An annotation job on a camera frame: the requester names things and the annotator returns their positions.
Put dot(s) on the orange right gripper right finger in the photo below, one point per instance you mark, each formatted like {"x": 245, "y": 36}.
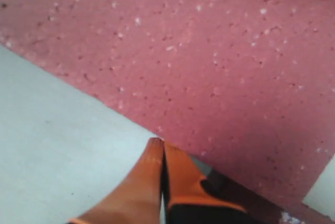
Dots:
{"x": 188, "y": 197}

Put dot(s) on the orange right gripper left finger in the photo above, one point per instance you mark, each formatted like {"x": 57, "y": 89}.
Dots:
{"x": 137, "y": 199}

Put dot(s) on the red brick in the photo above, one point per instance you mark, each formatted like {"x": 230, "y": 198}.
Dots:
{"x": 247, "y": 84}

